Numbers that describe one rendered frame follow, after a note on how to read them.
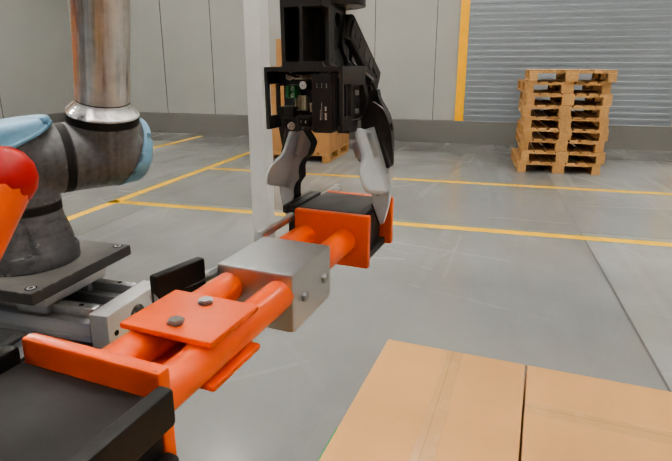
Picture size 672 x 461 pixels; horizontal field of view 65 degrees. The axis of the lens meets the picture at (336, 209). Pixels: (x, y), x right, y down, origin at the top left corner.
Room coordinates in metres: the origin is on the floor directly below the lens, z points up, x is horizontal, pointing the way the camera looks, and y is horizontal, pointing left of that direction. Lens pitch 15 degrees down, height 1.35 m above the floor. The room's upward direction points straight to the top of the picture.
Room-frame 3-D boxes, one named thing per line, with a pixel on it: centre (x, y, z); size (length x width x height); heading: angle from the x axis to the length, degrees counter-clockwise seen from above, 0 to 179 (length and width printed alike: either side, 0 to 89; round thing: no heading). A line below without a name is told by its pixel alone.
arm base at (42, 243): (0.82, 0.51, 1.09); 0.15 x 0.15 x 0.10
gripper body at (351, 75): (0.48, 0.01, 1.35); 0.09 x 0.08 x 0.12; 159
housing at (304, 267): (0.38, 0.05, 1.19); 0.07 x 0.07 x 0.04; 68
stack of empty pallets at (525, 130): (7.30, -3.06, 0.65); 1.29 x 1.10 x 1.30; 164
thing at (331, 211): (0.50, -0.01, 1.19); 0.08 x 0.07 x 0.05; 158
